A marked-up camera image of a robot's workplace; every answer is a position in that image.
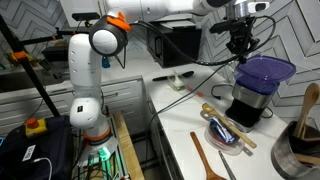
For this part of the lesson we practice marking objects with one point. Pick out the blue bottle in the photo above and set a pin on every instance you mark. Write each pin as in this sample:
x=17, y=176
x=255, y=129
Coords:
x=106, y=62

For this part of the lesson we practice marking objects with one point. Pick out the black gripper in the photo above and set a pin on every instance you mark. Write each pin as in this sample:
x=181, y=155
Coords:
x=241, y=28

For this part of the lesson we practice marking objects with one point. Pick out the black plastic spoon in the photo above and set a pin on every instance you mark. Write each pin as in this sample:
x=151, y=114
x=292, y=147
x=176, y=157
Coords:
x=163, y=78

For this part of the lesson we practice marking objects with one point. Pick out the light wooden spatula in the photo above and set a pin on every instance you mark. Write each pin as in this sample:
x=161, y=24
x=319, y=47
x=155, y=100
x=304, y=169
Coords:
x=233, y=128

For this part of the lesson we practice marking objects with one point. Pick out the red emergency stop button box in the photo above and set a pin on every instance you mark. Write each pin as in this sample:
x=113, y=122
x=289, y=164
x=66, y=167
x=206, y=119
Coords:
x=35, y=130

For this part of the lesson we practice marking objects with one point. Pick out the red pen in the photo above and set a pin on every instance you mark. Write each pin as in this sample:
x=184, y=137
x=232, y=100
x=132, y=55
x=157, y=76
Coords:
x=195, y=91

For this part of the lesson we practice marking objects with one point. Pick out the large light wooden spoon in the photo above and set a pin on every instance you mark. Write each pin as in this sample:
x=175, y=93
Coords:
x=311, y=95

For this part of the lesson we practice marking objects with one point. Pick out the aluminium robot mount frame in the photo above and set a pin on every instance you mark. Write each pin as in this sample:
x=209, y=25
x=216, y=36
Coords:
x=100, y=160

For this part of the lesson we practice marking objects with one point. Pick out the black camera stand pole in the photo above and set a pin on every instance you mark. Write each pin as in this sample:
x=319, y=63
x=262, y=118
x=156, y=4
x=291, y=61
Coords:
x=43, y=90

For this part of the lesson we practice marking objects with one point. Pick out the black camera on stand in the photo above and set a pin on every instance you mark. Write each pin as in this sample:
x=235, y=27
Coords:
x=86, y=16

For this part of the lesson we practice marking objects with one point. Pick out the black microwave oven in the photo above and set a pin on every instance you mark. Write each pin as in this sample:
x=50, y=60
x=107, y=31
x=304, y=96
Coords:
x=180, y=43

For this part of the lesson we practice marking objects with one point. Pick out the dark blue plastic lid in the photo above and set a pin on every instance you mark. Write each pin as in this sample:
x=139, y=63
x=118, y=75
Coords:
x=266, y=68

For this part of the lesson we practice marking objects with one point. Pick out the metal utensil holder pot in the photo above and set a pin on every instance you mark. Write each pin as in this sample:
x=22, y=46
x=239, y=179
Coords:
x=283, y=156

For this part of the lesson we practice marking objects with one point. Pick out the clear plastic bag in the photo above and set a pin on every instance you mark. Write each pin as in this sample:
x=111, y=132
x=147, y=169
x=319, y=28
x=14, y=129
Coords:
x=178, y=83

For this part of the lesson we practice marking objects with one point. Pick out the brown wooden spoon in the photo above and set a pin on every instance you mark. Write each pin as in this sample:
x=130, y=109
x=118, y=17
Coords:
x=200, y=150

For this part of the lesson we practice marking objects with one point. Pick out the black bag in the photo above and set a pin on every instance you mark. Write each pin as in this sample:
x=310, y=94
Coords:
x=50, y=156

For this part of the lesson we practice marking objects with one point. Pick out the wooden plank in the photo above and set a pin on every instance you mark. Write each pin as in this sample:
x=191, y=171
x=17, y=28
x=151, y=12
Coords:
x=128, y=150

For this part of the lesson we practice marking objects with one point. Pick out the metal tongs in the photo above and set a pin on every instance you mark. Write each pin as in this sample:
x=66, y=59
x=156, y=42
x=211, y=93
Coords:
x=226, y=166

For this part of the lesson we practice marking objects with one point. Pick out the black steel coffee machine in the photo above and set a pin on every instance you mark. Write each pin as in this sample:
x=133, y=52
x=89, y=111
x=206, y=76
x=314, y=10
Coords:
x=250, y=100

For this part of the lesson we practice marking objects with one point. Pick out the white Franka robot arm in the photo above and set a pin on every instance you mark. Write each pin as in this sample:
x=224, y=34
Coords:
x=83, y=66

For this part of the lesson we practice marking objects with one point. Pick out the round clear container blue packets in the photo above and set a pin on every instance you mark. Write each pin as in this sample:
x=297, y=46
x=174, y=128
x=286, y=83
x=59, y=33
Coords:
x=213, y=140

